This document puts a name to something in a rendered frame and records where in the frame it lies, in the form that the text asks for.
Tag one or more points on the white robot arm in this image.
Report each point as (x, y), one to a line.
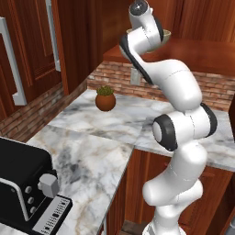
(180, 88)

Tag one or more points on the beige bowl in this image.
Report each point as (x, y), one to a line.
(165, 36)

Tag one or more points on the open red-brown wooden cabinet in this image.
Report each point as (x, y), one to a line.
(195, 53)

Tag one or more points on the green plant in brown pot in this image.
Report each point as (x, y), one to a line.
(105, 101)

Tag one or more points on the red-brown wooden base cabinets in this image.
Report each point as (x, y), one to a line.
(139, 186)

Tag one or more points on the red-brown wooden cupboard door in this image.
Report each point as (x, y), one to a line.
(3, 91)
(35, 46)

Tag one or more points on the black coffee machine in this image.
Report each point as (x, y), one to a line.
(18, 171)

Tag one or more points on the white wall outlet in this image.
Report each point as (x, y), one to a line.
(135, 77)

